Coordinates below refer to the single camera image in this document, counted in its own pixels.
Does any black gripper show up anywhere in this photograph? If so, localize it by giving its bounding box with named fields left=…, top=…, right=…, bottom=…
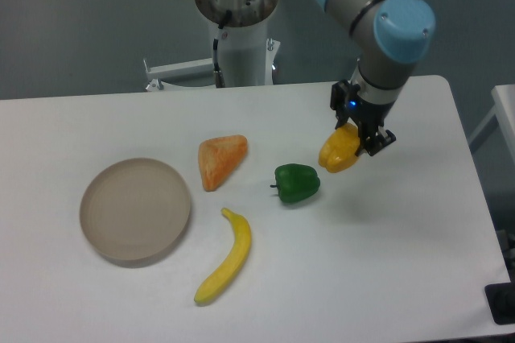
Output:
left=330, top=80, right=397, bottom=156

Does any yellow bell pepper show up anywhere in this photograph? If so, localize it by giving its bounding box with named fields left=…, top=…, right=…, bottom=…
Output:
left=318, top=123, right=360, bottom=173

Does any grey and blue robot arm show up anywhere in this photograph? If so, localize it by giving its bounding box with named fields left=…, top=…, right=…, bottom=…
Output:
left=195, top=0, right=435, bottom=155

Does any green bell pepper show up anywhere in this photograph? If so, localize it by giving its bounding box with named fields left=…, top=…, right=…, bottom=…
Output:
left=271, top=163, right=320, bottom=204

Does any beige round plate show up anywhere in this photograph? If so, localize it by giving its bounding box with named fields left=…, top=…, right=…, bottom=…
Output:
left=79, top=158, right=191, bottom=263

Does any white side table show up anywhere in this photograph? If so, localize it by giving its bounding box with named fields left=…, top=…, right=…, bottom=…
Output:
left=468, top=84, right=515, bottom=159

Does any orange triangular bread piece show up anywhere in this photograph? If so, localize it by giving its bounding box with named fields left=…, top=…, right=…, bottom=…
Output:
left=198, top=134, right=248, bottom=192

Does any yellow banana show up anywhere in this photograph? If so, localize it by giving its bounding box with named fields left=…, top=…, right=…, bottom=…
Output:
left=194, top=208, right=252, bottom=306

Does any black object at table edge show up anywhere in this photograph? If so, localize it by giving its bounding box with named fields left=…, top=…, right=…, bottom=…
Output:
left=484, top=283, right=514, bottom=325

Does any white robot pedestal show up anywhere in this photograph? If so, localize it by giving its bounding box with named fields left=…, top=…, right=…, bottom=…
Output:
left=145, top=0, right=280, bottom=92

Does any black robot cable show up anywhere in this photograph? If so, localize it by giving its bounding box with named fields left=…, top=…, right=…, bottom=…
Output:
left=212, top=10, right=233, bottom=89

